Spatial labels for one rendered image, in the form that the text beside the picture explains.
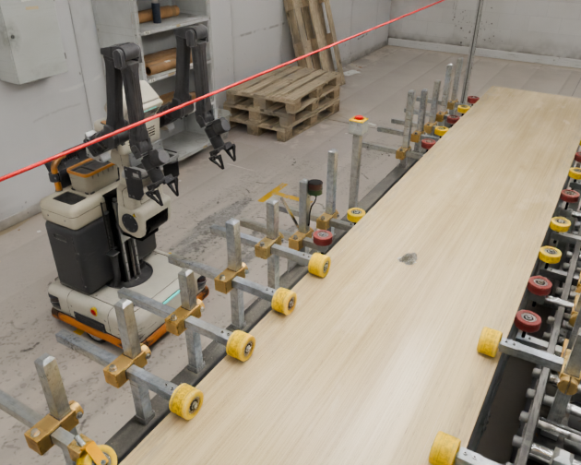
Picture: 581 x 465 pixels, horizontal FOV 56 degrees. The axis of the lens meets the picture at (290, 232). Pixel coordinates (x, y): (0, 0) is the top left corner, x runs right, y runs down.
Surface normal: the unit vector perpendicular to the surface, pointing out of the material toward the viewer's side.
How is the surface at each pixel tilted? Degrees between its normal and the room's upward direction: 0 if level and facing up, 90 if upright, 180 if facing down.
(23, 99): 90
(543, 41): 90
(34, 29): 90
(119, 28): 90
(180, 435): 0
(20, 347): 0
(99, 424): 0
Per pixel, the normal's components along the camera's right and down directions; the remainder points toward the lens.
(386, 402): 0.00, -0.86
